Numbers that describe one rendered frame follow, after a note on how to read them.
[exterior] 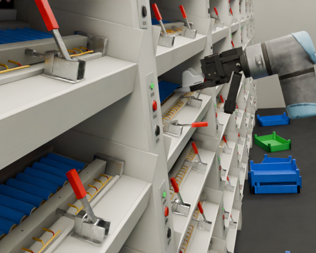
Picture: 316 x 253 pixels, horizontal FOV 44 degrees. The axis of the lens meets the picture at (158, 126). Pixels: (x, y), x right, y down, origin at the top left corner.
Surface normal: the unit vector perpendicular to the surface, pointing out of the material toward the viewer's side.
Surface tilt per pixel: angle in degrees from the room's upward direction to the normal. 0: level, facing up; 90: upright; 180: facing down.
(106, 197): 18
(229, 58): 90
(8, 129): 108
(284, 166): 90
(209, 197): 90
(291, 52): 80
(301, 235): 0
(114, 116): 90
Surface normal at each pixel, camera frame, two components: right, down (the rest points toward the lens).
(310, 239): -0.11, -0.96
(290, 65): -0.55, 0.18
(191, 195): 0.19, -0.92
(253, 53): -0.39, -0.32
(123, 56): -0.26, 0.27
